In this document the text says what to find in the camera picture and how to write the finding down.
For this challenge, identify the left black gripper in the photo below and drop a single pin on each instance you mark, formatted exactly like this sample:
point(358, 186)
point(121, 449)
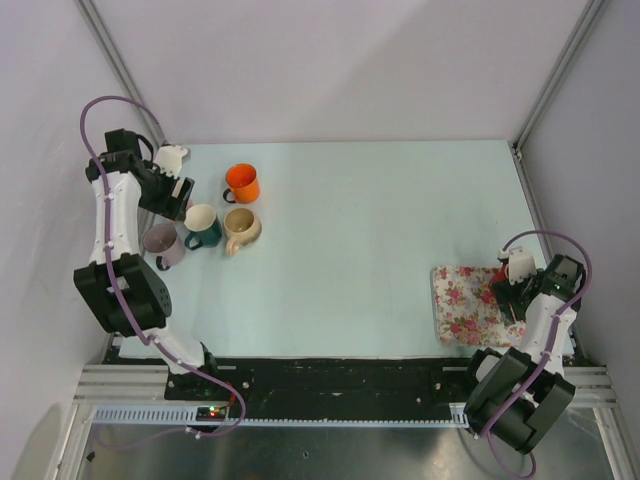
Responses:
point(165, 206)

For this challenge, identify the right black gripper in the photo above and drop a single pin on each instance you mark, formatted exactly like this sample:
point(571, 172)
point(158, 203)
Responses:
point(504, 291)

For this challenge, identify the red round object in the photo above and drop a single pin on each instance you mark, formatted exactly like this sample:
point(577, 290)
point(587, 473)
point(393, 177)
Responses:
point(499, 283)

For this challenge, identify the dark green mug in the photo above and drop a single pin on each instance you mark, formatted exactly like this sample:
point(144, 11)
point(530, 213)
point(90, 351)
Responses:
point(204, 227)

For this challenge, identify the purple mug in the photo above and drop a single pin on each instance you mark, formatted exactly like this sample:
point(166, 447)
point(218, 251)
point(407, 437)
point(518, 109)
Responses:
point(164, 242)

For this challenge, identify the orange mug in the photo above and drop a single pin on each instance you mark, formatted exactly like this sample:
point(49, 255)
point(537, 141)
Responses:
point(242, 184)

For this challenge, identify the cream mug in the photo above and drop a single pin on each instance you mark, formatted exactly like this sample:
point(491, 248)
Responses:
point(242, 228)

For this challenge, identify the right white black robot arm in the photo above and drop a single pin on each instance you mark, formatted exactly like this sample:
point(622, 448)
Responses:
point(521, 393)

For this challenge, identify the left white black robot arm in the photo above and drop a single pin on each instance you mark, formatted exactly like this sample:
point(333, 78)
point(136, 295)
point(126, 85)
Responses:
point(126, 295)

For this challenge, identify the floral tray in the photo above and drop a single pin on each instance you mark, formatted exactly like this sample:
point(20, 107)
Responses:
point(466, 312)

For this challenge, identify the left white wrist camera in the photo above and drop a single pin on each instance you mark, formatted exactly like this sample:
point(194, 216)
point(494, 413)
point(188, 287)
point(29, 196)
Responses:
point(170, 159)

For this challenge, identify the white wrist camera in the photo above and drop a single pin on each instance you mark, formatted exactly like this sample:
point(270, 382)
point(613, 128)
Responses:
point(518, 264)
point(170, 159)

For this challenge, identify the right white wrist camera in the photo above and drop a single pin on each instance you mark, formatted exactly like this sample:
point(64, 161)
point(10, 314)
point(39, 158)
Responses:
point(518, 264)

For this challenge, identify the front aluminium frame rail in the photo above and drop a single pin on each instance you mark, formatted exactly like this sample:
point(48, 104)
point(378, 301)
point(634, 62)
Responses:
point(145, 384)

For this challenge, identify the left aluminium frame post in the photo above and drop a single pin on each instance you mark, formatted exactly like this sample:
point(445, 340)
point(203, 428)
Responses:
point(114, 58)

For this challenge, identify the aluminium frame post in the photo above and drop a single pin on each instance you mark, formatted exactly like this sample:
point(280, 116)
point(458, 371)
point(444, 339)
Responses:
point(586, 24)
point(114, 58)

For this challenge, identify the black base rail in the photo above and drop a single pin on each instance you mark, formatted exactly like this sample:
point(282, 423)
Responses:
point(409, 390)

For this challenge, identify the grey cable duct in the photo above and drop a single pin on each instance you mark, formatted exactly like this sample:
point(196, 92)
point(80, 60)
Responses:
point(199, 416)

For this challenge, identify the right aluminium frame post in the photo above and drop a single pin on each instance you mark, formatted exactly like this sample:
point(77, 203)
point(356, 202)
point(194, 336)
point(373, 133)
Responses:
point(586, 24)

